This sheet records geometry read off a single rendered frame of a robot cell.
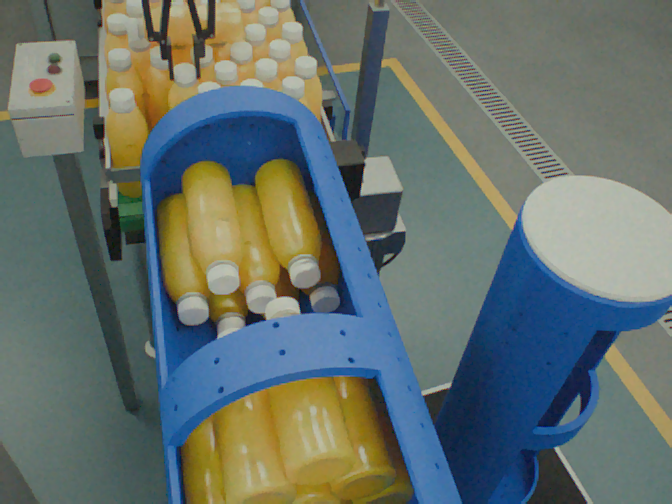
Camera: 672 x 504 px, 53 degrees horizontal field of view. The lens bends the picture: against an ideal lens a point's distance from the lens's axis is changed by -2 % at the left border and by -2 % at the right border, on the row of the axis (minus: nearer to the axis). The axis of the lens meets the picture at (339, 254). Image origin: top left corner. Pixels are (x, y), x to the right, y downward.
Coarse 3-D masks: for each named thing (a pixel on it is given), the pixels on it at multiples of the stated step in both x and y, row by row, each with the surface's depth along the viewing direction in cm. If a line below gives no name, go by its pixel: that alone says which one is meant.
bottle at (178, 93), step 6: (174, 84) 119; (180, 84) 117; (186, 84) 117; (192, 84) 118; (198, 84) 120; (174, 90) 118; (180, 90) 118; (186, 90) 118; (192, 90) 118; (168, 96) 120; (174, 96) 118; (180, 96) 118; (186, 96) 118; (168, 102) 120; (174, 102) 119; (180, 102) 118; (168, 108) 121
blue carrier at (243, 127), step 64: (192, 128) 89; (256, 128) 98; (320, 128) 98; (320, 192) 82; (256, 320) 100; (320, 320) 67; (384, 320) 73; (192, 384) 65; (256, 384) 62; (384, 384) 65
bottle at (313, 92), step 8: (304, 80) 123; (312, 80) 123; (304, 88) 123; (312, 88) 123; (320, 88) 125; (312, 96) 124; (320, 96) 126; (312, 104) 125; (320, 104) 127; (312, 112) 126; (320, 112) 129; (320, 120) 131
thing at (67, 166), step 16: (64, 160) 125; (64, 176) 128; (80, 176) 130; (64, 192) 130; (80, 192) 131; (80, 208) 134; (80, 224) 137; (80, 240) 141; (96, 240) 143; (80, 256) 144; (96, 256) 145; (96, 272) 149; (96, 288) 152; (96, 304) 156; (112, 304) 159; (112, 320) 162; (112, 336) 166; (112, 352) 171; (128, 368) 178; (128, 384) 183; (128, 400) 189
